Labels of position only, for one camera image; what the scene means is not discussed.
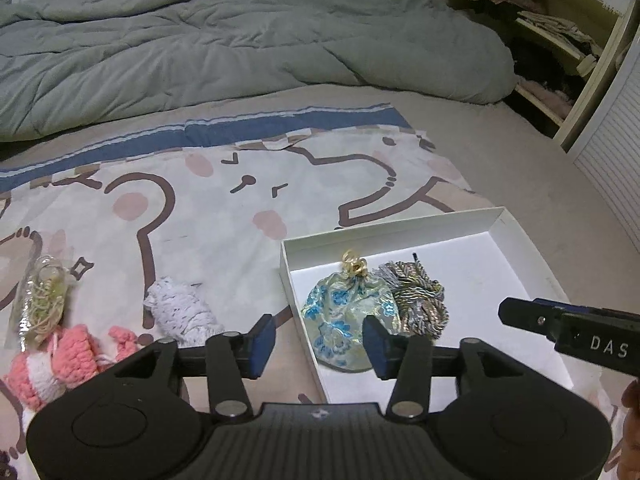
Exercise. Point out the blue floral embroidered pouch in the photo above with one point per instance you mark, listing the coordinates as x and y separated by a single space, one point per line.
347 322

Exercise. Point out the pink white crocheted toy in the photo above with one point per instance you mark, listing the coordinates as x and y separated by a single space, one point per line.
65 360

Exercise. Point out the cartoon printed blanket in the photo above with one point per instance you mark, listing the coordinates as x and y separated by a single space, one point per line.
200 200

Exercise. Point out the grey green duvet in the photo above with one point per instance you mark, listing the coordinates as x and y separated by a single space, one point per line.
225 50

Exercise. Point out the folded beige garment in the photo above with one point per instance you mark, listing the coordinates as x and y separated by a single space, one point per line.
560 27

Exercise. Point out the white crocheted pouch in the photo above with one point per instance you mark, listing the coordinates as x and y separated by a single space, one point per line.
182 312

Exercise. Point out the cream wooden shelf unit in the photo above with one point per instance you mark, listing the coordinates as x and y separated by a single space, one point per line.
595 75

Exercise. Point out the white cardboard box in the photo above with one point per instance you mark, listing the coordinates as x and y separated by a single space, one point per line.
500 270

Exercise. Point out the cartoon print blanket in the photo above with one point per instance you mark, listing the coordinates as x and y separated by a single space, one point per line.
500 160

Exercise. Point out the person's right hand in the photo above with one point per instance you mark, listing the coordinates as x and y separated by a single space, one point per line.
633 425

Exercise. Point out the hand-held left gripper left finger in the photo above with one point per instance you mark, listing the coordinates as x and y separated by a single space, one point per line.
261 347

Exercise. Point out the grey gold braided tassel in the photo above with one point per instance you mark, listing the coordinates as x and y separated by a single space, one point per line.
417 297

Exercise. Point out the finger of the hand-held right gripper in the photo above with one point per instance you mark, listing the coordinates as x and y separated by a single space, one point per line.
525 316
590 309

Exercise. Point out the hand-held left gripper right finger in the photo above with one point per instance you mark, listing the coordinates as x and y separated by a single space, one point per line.
376 347

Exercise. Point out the white louvered door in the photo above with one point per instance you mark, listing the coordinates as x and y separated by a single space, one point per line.
612 150

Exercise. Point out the pink fluffy garment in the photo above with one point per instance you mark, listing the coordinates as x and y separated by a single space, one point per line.
545 95

